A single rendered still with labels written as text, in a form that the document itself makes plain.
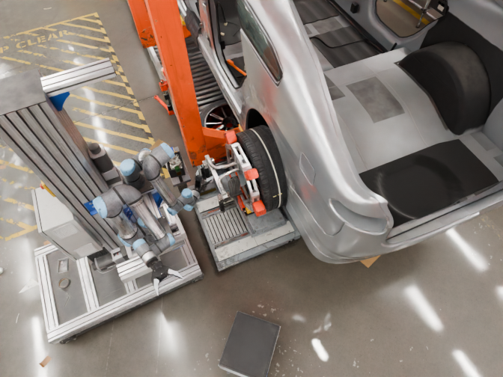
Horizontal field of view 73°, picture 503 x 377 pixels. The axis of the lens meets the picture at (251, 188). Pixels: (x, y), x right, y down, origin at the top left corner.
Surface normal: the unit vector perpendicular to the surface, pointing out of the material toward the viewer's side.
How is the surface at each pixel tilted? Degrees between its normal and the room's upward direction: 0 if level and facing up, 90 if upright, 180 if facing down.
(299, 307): 0
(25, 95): 0
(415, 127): 22
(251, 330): 0
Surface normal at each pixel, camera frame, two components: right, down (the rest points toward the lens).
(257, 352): -0.02, -0.54
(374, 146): 0.13, -0.22
